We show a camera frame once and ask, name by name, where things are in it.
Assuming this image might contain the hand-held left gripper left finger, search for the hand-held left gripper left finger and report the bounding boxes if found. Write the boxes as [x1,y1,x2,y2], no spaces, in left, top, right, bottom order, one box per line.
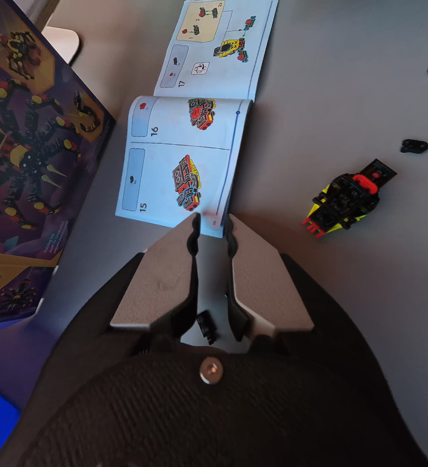
[110,213,201,343]

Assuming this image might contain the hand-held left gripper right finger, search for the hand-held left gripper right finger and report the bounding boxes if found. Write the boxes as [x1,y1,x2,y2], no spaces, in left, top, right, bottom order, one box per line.
[224,213,315,343]

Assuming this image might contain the black yellow red lego model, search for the black yellow red lego model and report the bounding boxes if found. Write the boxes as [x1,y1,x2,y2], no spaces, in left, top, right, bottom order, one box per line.
[301,159,398,239]

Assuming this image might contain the lego instruction booklet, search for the lego instruction booklet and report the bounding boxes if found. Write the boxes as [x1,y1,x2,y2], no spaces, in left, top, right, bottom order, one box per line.
[115,0,279,238]

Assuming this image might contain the purple lego set box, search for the purple lego set box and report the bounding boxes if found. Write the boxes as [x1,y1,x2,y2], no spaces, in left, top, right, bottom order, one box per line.
[0,0,117,329]

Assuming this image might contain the white rounded seat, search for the white rounded seat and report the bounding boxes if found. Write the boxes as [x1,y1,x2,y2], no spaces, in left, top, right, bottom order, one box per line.
[41,27,80,66]

